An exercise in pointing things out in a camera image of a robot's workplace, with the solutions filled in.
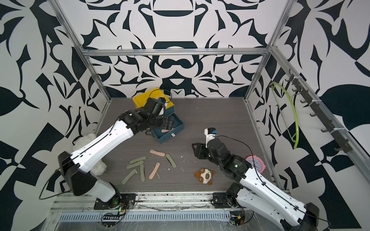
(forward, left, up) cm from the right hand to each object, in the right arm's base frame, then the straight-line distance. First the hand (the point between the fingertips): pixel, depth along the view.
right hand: (194, 144), depth 74 cm
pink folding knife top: (+3, +21, -17) cm, 28 cm away
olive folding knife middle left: (-3, +34, -18) cm, 39 cm away
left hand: (+12, +14, +7) cm, 20 cm away
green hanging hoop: (+4, -46, +13) cm, 48 cm away
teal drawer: (+8, +19, -5) cm, 21 cm away
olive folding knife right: (-2, +13, -18) cm, 22 cm away
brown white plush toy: (-11, -6, -16) cm, 20 cm away
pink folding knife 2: (-7, +22, -18) cm, 30 cm away
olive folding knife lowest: (-10, +36, -18) cm, 42 cm away
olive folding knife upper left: (-1, +33, -17) cm, 38 cm away
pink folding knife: (+14, +18, -10) cm, 25 cm away
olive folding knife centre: (-9, +29, -19) cm, 36 cm away
